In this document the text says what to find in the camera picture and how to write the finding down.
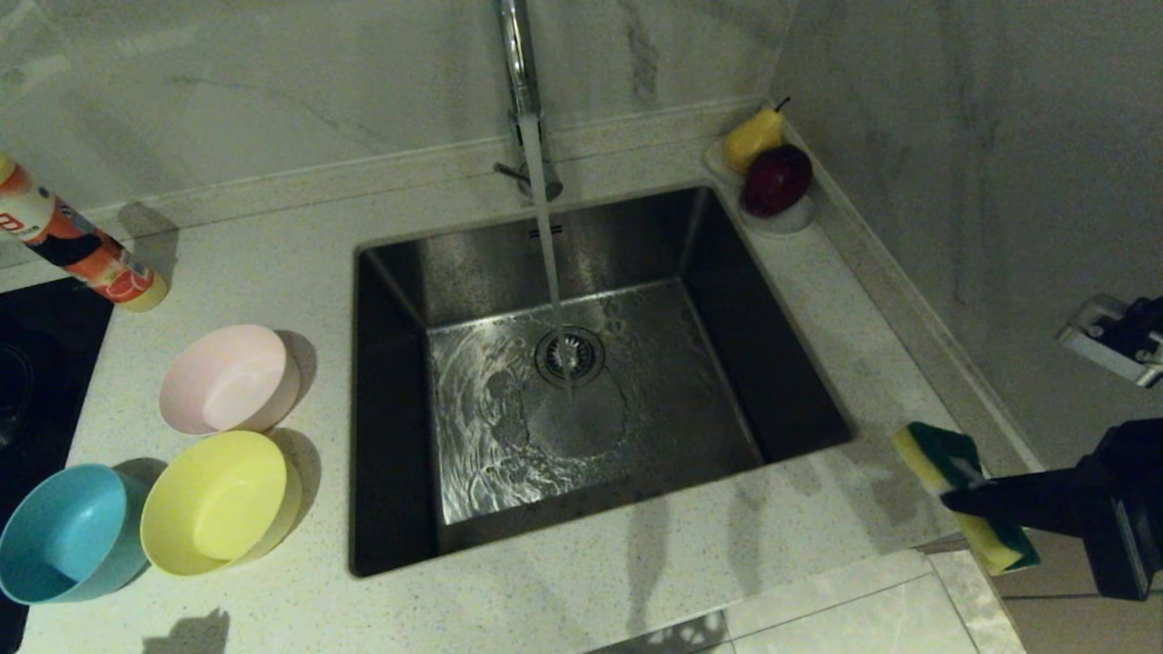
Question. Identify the orange detergent bottle yellow cap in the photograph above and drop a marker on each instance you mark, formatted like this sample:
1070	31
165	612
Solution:
118	272

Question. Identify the pink plastic bowl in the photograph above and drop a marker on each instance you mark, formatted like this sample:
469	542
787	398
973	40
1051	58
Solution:
223	381

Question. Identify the black induction cooktop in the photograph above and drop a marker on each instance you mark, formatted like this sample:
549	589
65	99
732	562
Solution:
45	363

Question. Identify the yellow pear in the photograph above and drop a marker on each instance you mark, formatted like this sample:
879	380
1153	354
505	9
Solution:
752	141

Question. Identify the blue plastic bowl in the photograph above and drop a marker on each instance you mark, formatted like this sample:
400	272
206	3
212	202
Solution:
64	536

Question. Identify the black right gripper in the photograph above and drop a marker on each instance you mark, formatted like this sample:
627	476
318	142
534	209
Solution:
1127	509

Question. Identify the beige wooden cabinet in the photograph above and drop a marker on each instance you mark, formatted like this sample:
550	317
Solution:
1045	627

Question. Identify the dark red apple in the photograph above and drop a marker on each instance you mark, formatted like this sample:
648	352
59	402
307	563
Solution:
777	180

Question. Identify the yellow plastic bowl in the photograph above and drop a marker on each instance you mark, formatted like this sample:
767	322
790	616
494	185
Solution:
218	504

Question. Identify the stainless steel sink basin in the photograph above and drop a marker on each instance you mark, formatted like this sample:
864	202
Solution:
681	427

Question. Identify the chrome sink faucet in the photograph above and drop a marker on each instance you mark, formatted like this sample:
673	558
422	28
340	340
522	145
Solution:
518	54

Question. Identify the small white dish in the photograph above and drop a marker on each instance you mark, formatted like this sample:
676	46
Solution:
790	221

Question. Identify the green and yellow sponge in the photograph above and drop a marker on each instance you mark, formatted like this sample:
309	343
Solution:
936	454

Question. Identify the round metal drain strainer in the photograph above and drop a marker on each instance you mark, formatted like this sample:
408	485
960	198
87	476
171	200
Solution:
569	356

